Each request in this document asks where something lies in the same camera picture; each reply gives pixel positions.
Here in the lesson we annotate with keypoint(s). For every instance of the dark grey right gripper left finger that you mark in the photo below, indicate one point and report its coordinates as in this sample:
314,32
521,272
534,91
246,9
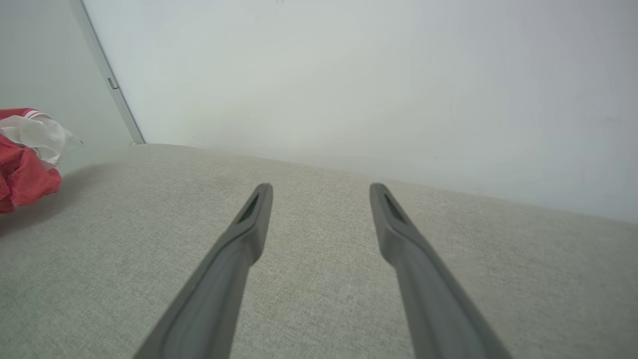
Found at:
214,299

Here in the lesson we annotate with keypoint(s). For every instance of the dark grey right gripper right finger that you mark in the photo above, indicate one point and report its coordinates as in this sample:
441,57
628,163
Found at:
438,309

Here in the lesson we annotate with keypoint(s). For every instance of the red and white garment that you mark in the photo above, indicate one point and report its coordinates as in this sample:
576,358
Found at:
25,179

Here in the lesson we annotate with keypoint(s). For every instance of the grey metal wall trim strip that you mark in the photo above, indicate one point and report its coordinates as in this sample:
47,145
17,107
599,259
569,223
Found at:
106,70

